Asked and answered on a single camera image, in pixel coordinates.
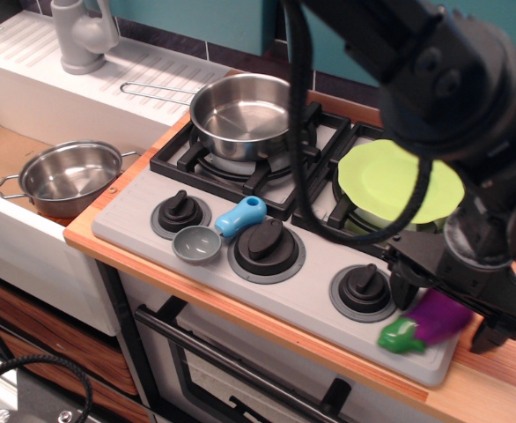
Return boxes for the black middle stove knob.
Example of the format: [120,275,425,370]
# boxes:
[227,219,306,285]

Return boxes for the lime green plate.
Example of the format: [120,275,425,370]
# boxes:
[337,139,465,225]

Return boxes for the black right stove knob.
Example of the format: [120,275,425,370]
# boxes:
[329,263,397,323]

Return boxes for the black burner grate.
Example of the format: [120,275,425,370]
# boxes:
[150,102,352,220]
[309,122,447,257]

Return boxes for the oven door with handle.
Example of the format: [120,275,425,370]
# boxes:
[135,297,423,422]

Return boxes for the grey toy faucet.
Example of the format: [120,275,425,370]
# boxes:
[51,0,120,75]

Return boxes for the grey toy stove top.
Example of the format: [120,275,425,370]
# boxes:
[92,164,457,386]

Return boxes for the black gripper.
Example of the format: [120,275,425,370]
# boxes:
[383,231,516,353]

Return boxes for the black right burner grate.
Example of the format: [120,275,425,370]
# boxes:
[309,122,447,257]

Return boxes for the black left burner grate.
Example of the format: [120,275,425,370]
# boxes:
[150,102,352,220]

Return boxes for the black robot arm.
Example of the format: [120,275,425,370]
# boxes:
[284,1,516,353]

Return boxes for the purple toy eggplant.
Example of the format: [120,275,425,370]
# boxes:
[377,290,474,354]

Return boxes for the blue handled grey spoon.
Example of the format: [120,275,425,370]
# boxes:
[172,196,267,265]

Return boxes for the black left stove knob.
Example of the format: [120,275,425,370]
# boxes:
[150,189,211,240]

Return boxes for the black stove knob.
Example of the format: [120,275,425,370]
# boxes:
[329,263,397,323]
[150,189,211,240]
[227,219,306,285]

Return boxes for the steel two-handled pot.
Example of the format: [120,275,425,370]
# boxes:
[0,140,139,219]

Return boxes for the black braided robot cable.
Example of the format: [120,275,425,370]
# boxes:
[280,0,435,244]

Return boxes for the black cable bottom left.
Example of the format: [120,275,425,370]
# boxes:
[0,352,94,423]

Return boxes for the steel saucepan with handle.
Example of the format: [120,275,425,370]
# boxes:
[120,73,290,162]

